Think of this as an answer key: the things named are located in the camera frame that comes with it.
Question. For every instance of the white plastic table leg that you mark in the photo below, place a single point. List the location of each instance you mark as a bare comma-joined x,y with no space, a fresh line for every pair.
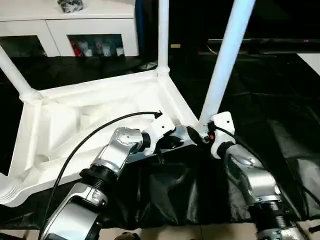
163,35
227,55
17,77
9,192

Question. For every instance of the white plastic table top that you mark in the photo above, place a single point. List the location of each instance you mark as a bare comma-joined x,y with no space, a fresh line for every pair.
75,115

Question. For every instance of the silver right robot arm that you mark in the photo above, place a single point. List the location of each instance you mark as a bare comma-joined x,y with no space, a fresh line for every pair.
250,175

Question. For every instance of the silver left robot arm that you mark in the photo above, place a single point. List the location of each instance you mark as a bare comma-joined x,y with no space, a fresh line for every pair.
112,155

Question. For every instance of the black plastic table mat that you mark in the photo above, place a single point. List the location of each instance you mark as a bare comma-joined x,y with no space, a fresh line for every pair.
270,110

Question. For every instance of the small tan tag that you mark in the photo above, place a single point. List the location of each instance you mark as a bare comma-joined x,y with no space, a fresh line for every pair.
175,46

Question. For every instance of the white flat board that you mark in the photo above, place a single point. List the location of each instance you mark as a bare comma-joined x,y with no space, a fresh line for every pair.
312,61

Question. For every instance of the white glass-door cabinet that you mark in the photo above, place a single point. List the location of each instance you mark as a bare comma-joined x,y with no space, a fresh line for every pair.
65,25

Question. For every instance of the grey crumpled clump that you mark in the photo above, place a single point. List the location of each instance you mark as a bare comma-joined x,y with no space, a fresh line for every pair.
71,5

